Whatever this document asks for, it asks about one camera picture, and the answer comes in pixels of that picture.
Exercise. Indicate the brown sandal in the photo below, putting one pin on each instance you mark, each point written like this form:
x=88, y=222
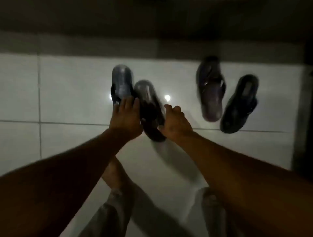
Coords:
x=122, y=80
x=149, y=102

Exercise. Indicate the person's right trouser leg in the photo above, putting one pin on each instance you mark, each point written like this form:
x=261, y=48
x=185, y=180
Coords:
x=212, y=214

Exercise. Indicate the person's trouser leg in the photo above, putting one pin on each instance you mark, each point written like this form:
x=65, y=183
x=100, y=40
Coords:
x=212, y=214
x=112, y=212

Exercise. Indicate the person's left trouser leg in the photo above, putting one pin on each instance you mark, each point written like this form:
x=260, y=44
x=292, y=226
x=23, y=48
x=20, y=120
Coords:
x=112, y=212

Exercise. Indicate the person's left foot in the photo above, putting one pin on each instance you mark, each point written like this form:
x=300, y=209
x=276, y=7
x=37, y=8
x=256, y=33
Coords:
x=116, y=172

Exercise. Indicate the person's right hand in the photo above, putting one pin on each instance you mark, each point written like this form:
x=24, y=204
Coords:
x=177, y=124

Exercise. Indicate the person's right forearm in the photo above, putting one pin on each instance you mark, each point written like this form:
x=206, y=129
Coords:
x=244, y=190

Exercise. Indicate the black sandal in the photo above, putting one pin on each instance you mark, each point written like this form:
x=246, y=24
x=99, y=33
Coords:
x=240, y=107
x=211, y=97

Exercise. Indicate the person's left hand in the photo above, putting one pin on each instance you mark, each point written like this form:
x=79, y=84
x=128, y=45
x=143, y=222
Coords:
x=126, y=117

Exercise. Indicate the person's left forearm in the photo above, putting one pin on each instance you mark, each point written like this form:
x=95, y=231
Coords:
x=61, y=183

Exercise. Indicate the white tiled floor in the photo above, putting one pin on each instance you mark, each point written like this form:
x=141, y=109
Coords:
x=73, y=97

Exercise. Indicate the dark door frame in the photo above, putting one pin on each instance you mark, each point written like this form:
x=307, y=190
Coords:
x=304, y=122

